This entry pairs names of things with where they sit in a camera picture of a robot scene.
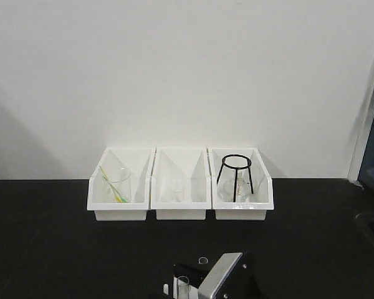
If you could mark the middle white storage bin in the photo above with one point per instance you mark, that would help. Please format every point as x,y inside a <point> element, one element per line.
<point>191,166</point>

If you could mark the black wire tripod stand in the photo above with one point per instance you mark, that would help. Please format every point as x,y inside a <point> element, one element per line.
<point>239,165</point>

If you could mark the clear glass beaker left bin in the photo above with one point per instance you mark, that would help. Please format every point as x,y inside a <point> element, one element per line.
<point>121,180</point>

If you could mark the short clear test tube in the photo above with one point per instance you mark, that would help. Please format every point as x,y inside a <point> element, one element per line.
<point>202,260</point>

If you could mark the clear glass beaker bin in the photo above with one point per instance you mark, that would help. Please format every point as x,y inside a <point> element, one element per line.
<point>121,180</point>
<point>174,191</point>

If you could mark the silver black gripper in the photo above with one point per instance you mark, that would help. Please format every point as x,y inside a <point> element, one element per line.
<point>232,276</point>

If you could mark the left white storage bin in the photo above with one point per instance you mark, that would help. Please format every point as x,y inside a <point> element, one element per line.
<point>100,198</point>

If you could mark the tall clear test tube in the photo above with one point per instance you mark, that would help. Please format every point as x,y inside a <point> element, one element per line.
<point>182,287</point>

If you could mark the right white storage bin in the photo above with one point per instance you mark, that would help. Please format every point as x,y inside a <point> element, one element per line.
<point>255,206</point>

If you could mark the clear glass flask right bin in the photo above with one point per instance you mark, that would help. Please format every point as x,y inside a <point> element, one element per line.
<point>236,189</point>

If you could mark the white storage bin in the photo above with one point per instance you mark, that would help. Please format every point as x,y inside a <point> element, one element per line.
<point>255,206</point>
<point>100,198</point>
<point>191,166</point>

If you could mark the white test tube rack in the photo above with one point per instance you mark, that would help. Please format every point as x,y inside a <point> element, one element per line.
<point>196,275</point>

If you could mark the clear glass beaker middle bin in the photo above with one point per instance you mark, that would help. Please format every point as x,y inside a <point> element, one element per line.
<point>174,191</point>

